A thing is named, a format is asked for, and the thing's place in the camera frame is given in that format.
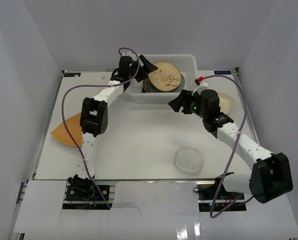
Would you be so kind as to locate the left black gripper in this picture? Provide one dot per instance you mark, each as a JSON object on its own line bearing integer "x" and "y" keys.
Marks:
{"x": 138, "y": 69}

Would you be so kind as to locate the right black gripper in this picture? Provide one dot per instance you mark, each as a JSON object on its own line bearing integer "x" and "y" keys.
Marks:
{"x": 185, "y": 97}

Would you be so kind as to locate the teal round plate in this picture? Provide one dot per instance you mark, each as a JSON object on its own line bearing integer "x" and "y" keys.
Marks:
{"x": 153, "y": 89}

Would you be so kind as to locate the beige bird painted plate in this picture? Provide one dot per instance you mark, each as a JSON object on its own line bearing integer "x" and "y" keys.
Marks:
{"x": 167, "y": 77}

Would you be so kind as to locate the cream panda dish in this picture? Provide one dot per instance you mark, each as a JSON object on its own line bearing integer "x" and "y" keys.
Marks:
{"x": 226, "y": 103}

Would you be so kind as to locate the clear glass plate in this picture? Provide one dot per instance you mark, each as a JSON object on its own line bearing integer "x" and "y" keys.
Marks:
{"x": 189, "y": 160}

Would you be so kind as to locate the orange woven fan plate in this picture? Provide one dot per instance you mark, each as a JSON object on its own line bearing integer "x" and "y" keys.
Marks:
{"x": 61, "y": 135}

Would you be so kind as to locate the floral round bowl plate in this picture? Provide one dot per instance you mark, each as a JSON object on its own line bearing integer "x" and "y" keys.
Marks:
{"x": 144, "y": 87}

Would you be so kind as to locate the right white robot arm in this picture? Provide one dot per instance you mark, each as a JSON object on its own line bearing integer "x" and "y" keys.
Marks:
{"x": 270, "y": 175}

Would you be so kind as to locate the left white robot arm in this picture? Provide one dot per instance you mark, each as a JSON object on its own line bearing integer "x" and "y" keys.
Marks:
{"x": 94, "y": 112}

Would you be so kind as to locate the white plastic bin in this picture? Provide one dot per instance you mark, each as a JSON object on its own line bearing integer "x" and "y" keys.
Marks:
{"x": 186, "y": 63}

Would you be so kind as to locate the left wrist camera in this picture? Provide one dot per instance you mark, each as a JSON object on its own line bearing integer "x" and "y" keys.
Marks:
{"x": 130, "y": 54}

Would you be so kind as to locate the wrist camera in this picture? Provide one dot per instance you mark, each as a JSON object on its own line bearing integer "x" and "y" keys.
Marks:
{"x": 201, "y": 85}
{"x": 130, "y": 54}

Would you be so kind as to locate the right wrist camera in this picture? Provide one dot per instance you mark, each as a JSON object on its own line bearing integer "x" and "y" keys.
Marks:
{"x": 201, "y": 85}

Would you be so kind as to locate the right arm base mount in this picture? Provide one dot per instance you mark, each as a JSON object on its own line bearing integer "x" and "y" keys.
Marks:
{"x": 206, "y": 193}

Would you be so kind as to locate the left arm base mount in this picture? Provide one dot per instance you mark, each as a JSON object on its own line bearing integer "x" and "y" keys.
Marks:
{"x": 82, "y": 194}

